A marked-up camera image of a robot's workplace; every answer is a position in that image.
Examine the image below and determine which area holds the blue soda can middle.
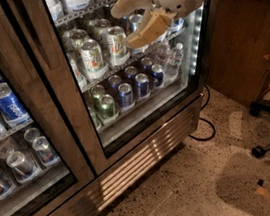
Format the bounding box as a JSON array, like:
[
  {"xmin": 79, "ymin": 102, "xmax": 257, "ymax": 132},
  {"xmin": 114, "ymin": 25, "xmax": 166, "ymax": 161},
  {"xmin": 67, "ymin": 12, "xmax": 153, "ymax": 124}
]
[{"xmin": 135, "ymin": 73, "xmax": 150, "ymax": 98}]

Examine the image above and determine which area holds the blue soda can front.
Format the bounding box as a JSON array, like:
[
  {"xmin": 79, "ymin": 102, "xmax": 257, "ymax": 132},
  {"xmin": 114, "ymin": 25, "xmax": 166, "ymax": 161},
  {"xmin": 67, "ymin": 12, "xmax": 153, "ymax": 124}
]
[{"xmin": 117, "ymin": 83, "xmax": 134, "ymax": 110}]

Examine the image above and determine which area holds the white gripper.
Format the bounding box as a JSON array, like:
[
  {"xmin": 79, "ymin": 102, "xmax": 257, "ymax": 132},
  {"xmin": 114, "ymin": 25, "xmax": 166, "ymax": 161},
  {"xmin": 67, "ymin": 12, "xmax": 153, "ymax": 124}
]
[{"xmin": 110, "ymin": 0, "xmax": 204, "ymax": 49}]

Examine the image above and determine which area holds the silver can lower left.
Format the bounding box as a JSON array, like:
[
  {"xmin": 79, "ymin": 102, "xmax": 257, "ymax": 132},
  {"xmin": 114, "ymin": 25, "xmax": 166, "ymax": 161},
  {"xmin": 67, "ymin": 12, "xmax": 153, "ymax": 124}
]
[{"xmin": 6, "ymin": 151, "xmax": 41, "ymax": 184}]

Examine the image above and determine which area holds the front 7up can right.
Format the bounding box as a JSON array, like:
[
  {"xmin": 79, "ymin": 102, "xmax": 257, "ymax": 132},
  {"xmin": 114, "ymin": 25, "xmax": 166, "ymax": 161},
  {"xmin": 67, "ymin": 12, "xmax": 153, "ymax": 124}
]
[{"xmin": 105, "ymin": 26, "xmax": 129, "ymax": 66}]

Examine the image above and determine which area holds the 7up can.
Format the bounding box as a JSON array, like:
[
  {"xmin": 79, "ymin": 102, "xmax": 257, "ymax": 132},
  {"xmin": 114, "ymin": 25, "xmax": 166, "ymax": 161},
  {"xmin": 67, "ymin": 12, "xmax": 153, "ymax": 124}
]
[
  {"xmin": 105, "ymin": 26, "xmax": 129, "ymax": 66},
  {"xmin": 80, "ymin": 39, "xmax": 109, "ymax": 80}
]

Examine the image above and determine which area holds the blue soda can right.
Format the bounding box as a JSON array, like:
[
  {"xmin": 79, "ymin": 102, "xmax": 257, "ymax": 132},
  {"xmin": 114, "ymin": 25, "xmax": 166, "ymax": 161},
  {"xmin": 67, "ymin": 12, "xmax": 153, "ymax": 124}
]
[{"xmin": 151, "ymin": 64, "xmax": 164, "ymax": 88}]

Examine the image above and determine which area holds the glass fridge door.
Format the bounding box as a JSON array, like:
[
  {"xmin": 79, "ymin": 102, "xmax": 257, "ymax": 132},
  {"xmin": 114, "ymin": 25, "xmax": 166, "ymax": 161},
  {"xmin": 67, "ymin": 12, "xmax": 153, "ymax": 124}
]
[
  {"xmin": 4, "ymin": 0, "xmax": 251, "ymax": 186},
  {"xmin": 0, "ymin": 1, "xmax": 94, "ymax": 216}
]

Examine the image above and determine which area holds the black power cable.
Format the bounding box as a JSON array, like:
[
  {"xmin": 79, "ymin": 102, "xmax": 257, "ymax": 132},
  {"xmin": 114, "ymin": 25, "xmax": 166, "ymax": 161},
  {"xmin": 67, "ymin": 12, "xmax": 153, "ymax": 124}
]
[{"xmin": 181, "ymin": 83, "xmax": 219, "ymax": 144}]

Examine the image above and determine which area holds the front blue Pepsi can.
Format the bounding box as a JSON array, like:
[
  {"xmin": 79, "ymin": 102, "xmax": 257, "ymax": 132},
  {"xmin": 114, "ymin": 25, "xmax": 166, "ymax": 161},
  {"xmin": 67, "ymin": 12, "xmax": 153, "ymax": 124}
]
[{"xmin": 0, "ymin": 82, "xmax": 30, "ymax": 127}]

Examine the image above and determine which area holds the front 7up can left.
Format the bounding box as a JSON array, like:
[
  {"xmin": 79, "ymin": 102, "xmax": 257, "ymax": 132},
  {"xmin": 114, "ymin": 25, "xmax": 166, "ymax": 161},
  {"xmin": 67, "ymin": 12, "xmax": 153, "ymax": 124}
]
[{"xmin": 80, "ymin": 39, "xmax": 109, "ymax": 80}]

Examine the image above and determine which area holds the silver blue can lower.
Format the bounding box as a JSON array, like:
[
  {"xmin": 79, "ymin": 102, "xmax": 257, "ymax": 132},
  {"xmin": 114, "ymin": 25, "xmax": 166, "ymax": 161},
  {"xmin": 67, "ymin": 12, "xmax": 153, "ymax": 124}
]
[{"xmin": 32, "ymin": 136, "xmax": 60, "ymax": 167}]

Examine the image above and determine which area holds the steel fridge base grille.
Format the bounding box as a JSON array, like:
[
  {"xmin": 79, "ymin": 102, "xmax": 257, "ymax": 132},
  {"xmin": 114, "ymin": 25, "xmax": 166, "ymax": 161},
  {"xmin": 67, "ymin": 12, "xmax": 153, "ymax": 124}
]
[{"xmin": 49, "ymin": 95, "xmax": 203, "ymax": 216}]

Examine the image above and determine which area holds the clear water bottle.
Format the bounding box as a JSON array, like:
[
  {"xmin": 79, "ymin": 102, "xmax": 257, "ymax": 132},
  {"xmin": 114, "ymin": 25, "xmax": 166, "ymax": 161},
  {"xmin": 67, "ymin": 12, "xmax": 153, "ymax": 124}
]
[{"xmin": 164, "ymin": 42, "xmax": 184, "ymax": 81}]

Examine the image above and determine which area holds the green soda can front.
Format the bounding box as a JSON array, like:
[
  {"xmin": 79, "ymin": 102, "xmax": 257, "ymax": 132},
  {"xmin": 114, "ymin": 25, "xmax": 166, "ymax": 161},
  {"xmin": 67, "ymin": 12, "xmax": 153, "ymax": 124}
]
[{"xmin": 96, "ymin": 94, "xmax": 119, "ymax": 124}]

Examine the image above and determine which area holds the front Red Bull can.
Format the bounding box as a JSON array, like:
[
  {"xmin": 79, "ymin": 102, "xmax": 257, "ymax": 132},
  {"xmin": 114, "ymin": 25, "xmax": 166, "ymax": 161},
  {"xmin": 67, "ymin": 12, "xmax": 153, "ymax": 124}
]
[{"xmin": 127, "ymin": 14, "xmax": 147, "ymax": 55}]

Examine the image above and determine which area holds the blue soda can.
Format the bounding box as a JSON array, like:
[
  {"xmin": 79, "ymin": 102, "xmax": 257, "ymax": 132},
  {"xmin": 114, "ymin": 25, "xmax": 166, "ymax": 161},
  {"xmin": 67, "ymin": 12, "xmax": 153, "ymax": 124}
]
[
  {"xmin": 151, "ymin": 64, "xmax": 164, "ymax": 88},
  {"xmin": 117, "ymin": 83, "xmax": 134, "ymax": 110},
  {"xmin": 135, "ymin": 73, "xmax": 150, "ymax": 98}
]

